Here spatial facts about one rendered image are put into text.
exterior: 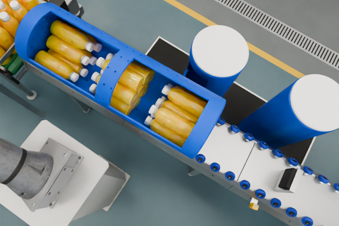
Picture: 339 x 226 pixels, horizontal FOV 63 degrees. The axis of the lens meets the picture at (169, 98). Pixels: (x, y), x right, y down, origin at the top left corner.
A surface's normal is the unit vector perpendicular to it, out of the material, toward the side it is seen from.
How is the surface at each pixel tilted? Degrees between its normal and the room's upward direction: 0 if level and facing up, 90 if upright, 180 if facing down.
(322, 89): 0
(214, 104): 25
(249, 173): 0
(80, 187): 0
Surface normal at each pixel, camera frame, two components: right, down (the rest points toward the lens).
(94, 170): 0.06, -0.30
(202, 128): -0.11, -0.01
